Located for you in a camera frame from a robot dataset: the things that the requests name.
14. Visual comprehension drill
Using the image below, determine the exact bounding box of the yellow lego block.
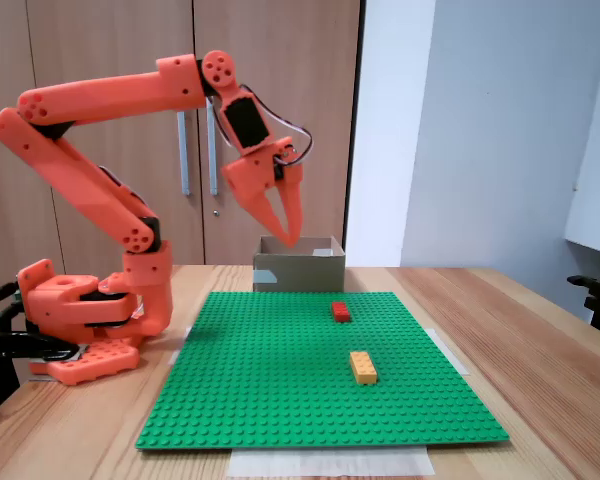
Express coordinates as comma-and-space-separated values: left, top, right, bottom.
349, 350, 380, 386

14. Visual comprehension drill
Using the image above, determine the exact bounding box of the white board panel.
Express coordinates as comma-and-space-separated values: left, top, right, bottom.
563, 0, 600, 257

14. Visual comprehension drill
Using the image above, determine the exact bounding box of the black table clamp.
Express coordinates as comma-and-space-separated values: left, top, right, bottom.
0, 332, 81, 415

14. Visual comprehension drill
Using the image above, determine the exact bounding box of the silver cabinet handle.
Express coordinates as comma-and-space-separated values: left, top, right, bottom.
205, 99, 220, 197
176, 110, 192, 197

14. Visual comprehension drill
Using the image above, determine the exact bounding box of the brown wooden cabinet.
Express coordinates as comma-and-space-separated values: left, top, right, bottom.
0, 0, 366, 416

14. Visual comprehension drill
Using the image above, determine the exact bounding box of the wide translucent tape strip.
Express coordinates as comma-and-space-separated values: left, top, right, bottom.
228, 446, 436, 478

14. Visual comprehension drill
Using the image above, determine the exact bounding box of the cardboard box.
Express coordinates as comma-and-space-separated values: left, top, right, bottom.
252, 235, 347, 294

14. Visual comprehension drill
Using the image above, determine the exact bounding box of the green lego baseplate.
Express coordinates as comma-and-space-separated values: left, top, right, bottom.
135, 291, 510, 452

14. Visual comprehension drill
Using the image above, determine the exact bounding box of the narrow translucent tape strip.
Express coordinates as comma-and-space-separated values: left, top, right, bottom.
168, 327, 194, 366
427, 328, 471, 376

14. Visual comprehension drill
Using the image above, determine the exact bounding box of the gripper motor cable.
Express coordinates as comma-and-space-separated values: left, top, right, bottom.
249, 89, 314, 166

